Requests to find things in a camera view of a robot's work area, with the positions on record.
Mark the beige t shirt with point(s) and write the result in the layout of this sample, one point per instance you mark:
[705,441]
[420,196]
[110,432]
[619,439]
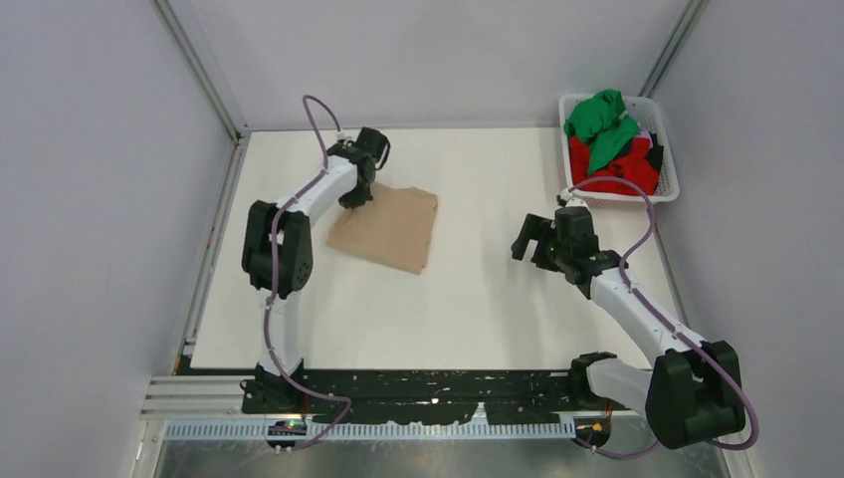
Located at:
[394,229]

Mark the white plastic laundry basket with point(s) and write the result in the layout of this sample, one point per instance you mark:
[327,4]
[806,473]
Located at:
[608,190]

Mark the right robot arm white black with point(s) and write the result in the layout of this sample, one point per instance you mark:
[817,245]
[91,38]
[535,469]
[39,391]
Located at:
[691,392]

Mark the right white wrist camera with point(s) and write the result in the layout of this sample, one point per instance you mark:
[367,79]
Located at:
[570,204]

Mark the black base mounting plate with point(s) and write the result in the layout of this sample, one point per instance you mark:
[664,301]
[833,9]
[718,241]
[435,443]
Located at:
[429,397]

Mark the aluminium frame rail front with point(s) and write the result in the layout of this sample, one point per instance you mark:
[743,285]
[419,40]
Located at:
[222,395]

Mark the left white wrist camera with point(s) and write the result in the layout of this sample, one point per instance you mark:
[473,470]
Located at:
[343,136]

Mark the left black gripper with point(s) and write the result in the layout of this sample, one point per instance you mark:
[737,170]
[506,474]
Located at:
[355,200]

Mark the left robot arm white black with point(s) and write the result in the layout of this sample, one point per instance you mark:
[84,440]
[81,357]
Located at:
[278,258]

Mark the green t shirt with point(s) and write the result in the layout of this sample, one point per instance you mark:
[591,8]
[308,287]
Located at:
[603,125]

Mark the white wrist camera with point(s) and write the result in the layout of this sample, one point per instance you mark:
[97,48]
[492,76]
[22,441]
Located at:
[343,136]
[570,204]

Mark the white slotted cable duct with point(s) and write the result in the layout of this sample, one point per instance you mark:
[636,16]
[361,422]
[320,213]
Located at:
[300,430]

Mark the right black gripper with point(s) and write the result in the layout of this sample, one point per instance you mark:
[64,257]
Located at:
[535,227]

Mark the red t shirt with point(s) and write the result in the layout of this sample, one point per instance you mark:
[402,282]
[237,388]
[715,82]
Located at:
[579,157]

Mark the black garment in basket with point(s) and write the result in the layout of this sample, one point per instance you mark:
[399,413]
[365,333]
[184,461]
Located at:
[642,149]

